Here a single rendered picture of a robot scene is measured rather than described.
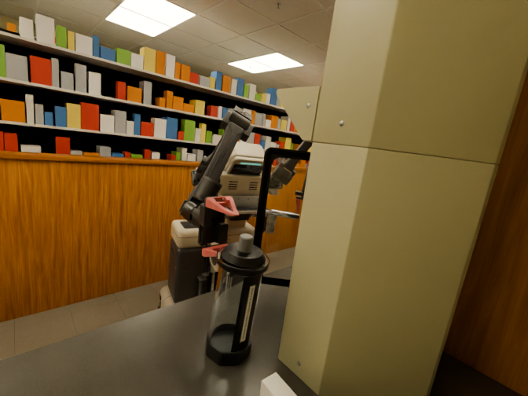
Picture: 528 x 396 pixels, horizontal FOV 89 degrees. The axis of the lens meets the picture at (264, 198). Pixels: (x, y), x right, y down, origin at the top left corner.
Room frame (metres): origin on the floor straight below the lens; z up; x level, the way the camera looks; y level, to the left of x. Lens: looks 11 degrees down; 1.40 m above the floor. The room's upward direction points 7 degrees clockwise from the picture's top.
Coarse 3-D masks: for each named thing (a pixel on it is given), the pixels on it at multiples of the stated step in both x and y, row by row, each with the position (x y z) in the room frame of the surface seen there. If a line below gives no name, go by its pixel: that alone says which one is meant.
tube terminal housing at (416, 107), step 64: (384, 0) 0.44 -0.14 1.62; (448, 0) 0.43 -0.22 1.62; (512, 0) 0.42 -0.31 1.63; (384, 64) 0.43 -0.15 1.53; (448, 64) 0.43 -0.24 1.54; (512, 64) 0.42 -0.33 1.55; (320, 128) 0.50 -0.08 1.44; (384, 128) 0.43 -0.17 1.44; (448, 128) 0.43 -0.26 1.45; (320, 192) 0.48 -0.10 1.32; (384, 192) 0.43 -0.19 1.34; (448, 192) 0.43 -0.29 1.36; (320, 256) 0.46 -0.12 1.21; (384, 256) 0.43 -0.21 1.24; (448, 256) 0.42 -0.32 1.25; (320, 320) 0.45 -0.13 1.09; (384, 320) 0.43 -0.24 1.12; (448, 320) 0.42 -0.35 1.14; (320, 384) 0.43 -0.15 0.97; (384, 384) 0.43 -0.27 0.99
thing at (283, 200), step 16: (288, 160) 0.73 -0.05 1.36; (304, 160) 0.73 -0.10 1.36; (272, 176) 0.73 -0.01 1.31; (288, 176) 0.73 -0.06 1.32; (304, 176) 0.73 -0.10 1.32; (272, 192) 0.73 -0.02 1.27; (288, 192) 0.73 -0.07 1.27; (272, 208) 0.73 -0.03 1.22; (288, 208) 0.73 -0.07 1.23; (288, 224) 0.73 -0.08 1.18; (272, 240) 0.73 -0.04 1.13; (288, 240) 0.73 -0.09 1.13; (272, 256) 0.73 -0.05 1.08; (288, 256) 0.73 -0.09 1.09; (272, 272) 0.73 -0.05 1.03; (288, 272) 0.73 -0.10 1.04
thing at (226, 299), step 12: (228, 264) 0.46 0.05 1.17; (264, 264) 0.49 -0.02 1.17; (228, 276) 0.47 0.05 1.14; (240, 276) 0.46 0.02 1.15; (252, 276) 0.47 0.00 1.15; (216, 288) 0.49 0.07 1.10; (228, 288) 0.47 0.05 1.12; (240, 288) 0.46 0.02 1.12; (216, 300) 0.48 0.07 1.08; (228, 300) 0.47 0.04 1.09; (216, 312) 0.48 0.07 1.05; (228, 312) 0.47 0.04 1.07; (216, 324) 0.48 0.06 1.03; (228, 324) 0.47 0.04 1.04; (252, 324) 0.50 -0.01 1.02; (216, 336) 0.47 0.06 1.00; (228, 336) 0.47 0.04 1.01; (216, 348) 0.47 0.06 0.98; (228, 348) 0.47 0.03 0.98
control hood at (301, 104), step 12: (288, 96) 0.56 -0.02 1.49; (300, 96) 0.54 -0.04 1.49; (312, 96) 0.52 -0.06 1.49; (288, 108) 0.56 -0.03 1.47; (300, 108) 0.54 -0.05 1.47; (312, 108) 0.52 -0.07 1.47; (300, 120) 0.53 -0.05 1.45; (312, 120) 0.51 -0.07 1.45; (300, 132) 0.53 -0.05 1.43; (312, 132) 0.51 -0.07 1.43
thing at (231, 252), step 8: (240, 240) 0.50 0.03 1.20; (248, 240) 0.49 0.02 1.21; (224, 248) 0.51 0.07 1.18; (232, 248) 0.50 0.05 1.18; (240, 248) 0.49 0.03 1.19; (248, 248) 0.50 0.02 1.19; (256, 248) 0.52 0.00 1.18; (224, 256) 0.48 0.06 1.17; (232, 256) 0.47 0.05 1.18; (240, 256) 0.47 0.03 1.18; (248, 256) 0.48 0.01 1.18; (256, 256) 0.49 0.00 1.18; (264, 256) 0.51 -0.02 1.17; (240, 264) 0.46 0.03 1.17; (248, 264) 0.47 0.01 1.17; (256, 264) 0.47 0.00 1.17
